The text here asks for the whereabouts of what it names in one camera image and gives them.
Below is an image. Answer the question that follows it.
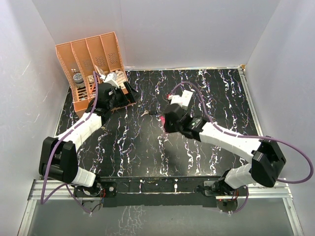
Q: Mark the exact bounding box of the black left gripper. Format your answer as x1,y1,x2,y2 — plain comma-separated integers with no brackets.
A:
108,82,141,110

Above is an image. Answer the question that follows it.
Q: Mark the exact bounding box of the silver key with black tag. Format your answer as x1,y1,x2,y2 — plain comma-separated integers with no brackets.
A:
141,110,157,117

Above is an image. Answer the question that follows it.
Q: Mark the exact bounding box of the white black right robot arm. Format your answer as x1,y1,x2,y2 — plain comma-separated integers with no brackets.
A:
163,104,286,195

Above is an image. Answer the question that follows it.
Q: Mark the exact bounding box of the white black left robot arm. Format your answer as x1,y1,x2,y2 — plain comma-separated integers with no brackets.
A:
39,82,140,196

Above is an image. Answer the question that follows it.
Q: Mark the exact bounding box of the white labelled packet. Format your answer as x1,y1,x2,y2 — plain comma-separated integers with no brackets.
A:
115,70,126,89

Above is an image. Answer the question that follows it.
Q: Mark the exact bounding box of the small white red box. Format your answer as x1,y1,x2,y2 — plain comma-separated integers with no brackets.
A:
181,90,193,110

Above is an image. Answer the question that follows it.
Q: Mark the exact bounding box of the white striped card packet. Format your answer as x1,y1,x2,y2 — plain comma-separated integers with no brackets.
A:
94,64,106,81

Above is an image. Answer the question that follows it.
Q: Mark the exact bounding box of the orange plastic file organizer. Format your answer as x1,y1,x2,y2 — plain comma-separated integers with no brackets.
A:
56,32,128,118

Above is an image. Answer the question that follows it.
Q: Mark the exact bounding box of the grey round tin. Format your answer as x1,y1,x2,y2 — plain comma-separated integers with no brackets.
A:
73,73,85,88

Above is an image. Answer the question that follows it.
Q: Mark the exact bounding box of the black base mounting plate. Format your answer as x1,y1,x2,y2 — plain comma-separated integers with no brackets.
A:
74,176,247,210

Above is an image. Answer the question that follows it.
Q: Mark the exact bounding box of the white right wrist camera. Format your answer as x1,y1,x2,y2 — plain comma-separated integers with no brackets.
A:
167,95,182,108

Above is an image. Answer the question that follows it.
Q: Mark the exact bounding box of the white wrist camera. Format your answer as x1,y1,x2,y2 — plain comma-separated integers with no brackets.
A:
167,95,182,108
104,72,119,88

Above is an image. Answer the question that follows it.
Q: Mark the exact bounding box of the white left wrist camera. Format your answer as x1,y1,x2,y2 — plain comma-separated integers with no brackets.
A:
104,72,119,88

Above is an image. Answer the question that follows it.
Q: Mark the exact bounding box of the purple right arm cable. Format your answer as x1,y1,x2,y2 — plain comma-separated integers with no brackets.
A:
169,81,315,213

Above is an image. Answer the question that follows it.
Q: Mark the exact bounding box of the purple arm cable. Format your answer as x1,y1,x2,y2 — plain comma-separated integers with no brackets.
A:
169,81,315,213
40,70,104,215

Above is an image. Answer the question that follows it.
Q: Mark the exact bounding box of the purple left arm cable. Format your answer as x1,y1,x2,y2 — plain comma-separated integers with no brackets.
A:
40,70,104,215

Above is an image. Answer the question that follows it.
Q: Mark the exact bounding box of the aluminium frame rail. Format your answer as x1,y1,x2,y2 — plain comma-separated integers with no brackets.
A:
18,180,304,236

